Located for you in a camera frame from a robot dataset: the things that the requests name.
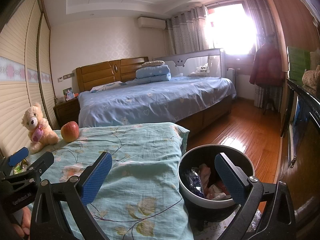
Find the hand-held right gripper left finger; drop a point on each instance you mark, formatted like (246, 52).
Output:
(96, 180)

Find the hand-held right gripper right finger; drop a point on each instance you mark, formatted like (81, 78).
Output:
(231, 180)

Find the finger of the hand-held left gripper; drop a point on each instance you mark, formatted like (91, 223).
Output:
(18, 155)
(42, 162)

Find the white tissue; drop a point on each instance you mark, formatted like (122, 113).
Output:
(217, 192)

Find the blue and silver foil wrapper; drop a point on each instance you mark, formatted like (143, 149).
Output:
(193, 181)

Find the round trash bin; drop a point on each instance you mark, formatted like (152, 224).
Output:
(185, 195)

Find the person's left hand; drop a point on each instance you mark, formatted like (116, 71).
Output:
(23, 222)

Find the green snack wrapper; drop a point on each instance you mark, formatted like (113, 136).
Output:
(20, 167)

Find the cream teddy bear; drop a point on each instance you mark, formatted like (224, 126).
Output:
(37, 130)

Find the red apple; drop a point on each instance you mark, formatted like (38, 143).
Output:
(70, 132)

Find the printed paper sheet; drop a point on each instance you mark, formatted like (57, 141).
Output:
(222, 227)

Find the wooden nightstand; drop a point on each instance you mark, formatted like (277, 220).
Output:
(66, 113)

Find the framed photo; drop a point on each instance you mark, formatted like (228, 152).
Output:
(67, 94)

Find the dark wooden cabinet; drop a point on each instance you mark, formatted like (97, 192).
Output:
(305, 155)

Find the cream sliding door wardrobe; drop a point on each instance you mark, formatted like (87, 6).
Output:
(22, 62)

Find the flat white and blue pillow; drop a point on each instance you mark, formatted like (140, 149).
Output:
(107, 87)

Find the blue book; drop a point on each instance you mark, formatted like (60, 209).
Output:
(298, 112)

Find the bed with blue sheet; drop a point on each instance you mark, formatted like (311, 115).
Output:
(155, 100)

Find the wooden headboard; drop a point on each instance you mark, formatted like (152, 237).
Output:
(100, 73)

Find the white plush toy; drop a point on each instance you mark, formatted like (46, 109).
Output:
(200, 71)

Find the folded blue quilt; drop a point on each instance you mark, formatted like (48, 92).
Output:
(153, 74)

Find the red coat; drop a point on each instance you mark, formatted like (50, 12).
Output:
(267, 65)

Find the small patterned pillow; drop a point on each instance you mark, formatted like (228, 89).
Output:
(152, 63)

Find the brown plush toy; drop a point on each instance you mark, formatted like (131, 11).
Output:
(312, 78)

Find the stack of green boxes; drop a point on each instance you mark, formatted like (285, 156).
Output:
(297, 63)

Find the bright window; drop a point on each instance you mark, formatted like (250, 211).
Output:
(230, 28)

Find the grey patterned curtain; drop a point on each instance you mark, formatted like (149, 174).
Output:
(253, 17)
(186, 32)

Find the white air conditioner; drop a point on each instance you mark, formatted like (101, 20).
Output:
(151, 23)

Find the wall switch panel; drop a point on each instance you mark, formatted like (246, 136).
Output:
(67, 77)

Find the grey bed guard rail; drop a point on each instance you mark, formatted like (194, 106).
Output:
(190, 60)

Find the tall wooden wall cabinet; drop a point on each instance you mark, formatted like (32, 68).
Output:
(285, 17)

